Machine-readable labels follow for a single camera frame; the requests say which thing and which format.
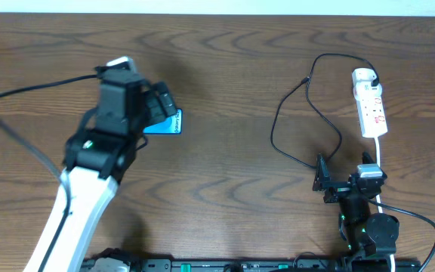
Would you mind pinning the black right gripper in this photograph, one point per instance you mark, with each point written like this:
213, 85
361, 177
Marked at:
341, 187

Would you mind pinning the blue screen smartphone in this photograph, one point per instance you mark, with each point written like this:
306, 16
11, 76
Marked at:
172, 125

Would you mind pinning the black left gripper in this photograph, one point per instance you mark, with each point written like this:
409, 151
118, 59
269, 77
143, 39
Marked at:
157, 104

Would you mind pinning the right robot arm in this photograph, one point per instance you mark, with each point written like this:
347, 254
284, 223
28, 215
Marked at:
371, 237

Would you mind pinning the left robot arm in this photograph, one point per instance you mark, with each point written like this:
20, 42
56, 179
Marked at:
96, 158

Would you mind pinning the white charger plug adapter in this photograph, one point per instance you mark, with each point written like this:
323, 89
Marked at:
363, 75

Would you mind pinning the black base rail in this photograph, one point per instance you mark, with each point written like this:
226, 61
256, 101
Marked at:
166, 265

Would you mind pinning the white power strip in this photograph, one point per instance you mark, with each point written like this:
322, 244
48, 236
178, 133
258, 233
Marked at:
370, 109

